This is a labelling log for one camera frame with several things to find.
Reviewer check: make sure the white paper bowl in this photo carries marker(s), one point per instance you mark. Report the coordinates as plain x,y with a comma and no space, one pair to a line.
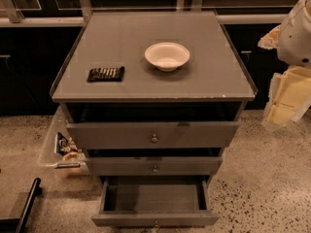
167,56

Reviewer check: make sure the grey bottom drawer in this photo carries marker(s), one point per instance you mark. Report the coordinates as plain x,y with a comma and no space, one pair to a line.
155,201

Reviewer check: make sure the grey drawer cabinet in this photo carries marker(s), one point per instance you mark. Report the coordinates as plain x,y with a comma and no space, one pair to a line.
212,86

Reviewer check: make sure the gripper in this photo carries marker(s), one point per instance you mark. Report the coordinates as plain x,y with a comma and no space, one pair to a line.
295,38

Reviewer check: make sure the grey drawer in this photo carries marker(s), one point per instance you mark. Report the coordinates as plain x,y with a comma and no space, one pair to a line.
152,135
155,201
147,162

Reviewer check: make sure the black snack packet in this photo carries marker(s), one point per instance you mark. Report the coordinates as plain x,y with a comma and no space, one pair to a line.
105,75

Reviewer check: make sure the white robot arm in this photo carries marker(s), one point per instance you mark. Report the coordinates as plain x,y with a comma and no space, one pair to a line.
300,15

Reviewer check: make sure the metal frame rail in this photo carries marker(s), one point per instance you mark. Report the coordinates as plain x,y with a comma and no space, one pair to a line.
52,13

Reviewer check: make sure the grey top drawer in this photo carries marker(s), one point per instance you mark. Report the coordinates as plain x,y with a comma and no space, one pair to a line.
152,135

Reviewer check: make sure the clear plastic storage bin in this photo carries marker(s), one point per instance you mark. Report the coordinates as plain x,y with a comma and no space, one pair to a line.
49,159

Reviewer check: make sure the black bar stand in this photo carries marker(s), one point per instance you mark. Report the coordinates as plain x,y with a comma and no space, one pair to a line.
18,224

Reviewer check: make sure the grey middle drawer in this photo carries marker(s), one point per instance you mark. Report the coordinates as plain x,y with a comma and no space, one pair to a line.
147,162

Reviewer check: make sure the snack bag in bin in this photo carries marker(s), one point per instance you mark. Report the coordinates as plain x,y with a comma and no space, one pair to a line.
66,148

